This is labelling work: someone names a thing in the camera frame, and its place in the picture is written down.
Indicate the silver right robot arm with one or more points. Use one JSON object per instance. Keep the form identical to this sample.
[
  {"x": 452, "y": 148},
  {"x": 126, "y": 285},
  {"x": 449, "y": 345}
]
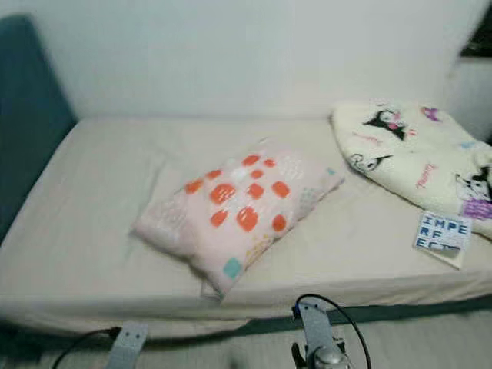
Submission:
[{"x": 329, "y": 360}]

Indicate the white book with blue letters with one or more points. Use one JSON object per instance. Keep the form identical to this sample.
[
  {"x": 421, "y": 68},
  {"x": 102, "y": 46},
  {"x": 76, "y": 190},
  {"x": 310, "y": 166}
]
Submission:
[{"x": 440, "y": 229}]

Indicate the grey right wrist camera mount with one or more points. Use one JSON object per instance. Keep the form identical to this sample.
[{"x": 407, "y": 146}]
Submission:
[{"x": 314, "y": 330}]

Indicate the teal upholstered bed frame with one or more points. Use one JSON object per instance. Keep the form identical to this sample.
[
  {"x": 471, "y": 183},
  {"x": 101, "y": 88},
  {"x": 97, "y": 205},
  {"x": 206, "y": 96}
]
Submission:
[{"x": 31, "y": 108}]

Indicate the dark window frame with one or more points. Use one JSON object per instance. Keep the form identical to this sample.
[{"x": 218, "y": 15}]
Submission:
[{"x": 480, "y": 42}]

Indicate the pink pillow with orange spots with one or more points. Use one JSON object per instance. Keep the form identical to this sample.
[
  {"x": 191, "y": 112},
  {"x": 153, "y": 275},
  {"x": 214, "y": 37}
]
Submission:
[{"x": 238, "y": 211}]

